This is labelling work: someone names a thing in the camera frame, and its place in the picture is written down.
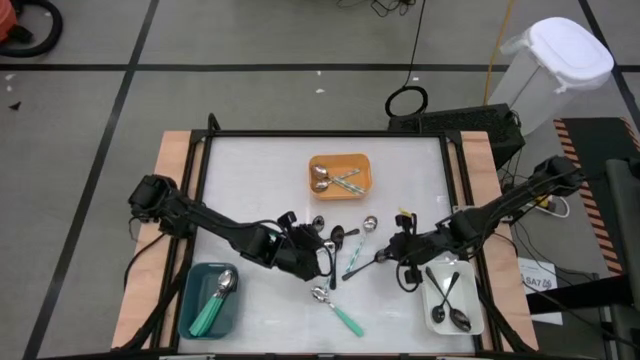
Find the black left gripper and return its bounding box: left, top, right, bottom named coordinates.
left=272, top=211, right=332, bottom=282

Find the dark grey post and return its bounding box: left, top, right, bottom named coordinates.
left=605, top=158, right=640, bottom=360

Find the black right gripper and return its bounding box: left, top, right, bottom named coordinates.
left=380, top=213, right=446, bottom=286

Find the yellow hanging cable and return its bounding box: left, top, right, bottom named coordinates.
left=482, top=0, right=517, bottom=106

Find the white power cable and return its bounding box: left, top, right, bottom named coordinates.
left=542, top=194, right=572, bottom=220

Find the orange plastic bin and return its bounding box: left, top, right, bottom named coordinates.
left=308, top=152, right=374, bottom=201

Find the black floor cable bundle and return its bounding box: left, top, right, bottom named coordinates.
left=335, top=0, right=419, bottom=19

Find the black metal beam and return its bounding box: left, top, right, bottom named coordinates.
left=524, top=287, right=640, bottom=316

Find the teal plastic bin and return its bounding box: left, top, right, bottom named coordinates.
left=178, top=262, right=242, bottom=341

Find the white lidded trash can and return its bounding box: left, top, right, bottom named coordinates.
left=487, top=16, right=616, bottom=137

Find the white plastic bin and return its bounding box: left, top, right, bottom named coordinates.
left=420, top=258, right=485, bottom=336

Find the white paper label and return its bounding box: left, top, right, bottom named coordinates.
left=517, top=256, right=565, bottom=326

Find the black coiled cable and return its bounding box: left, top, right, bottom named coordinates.
left=383, top=0, right=430, bottom=119

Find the black table frame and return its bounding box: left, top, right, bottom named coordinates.
left=149, top=112, right=541, bottom=360

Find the orange vacuum cleaner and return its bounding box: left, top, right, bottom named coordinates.
left=0, top=0, right=19, bottom=43

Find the black vacuum hose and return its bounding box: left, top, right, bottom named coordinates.
left=0, top=0, right=65, bottom=57

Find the black hazard striped mat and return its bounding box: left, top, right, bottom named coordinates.
left=552, top=117, right=640, bottom=276

